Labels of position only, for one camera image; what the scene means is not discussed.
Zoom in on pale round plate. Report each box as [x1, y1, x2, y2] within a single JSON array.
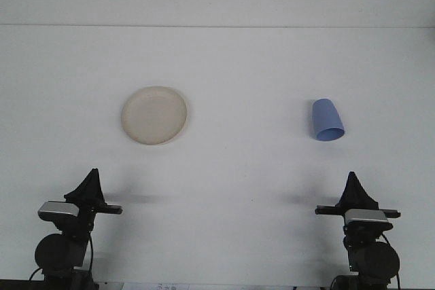
[[120, 85, 189, 146]]

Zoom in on thin black cable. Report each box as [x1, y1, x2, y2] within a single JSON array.
[[87, 234, 96, 272], [29, 267, 45, 283], [379, 232, 402, 287]]

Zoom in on pale blue cup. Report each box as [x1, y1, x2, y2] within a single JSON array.
[[311, 98, 346, 142]]

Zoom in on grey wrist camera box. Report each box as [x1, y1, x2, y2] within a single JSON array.
[[37, 201, 80, 221], [344, 209, 389, 225]]

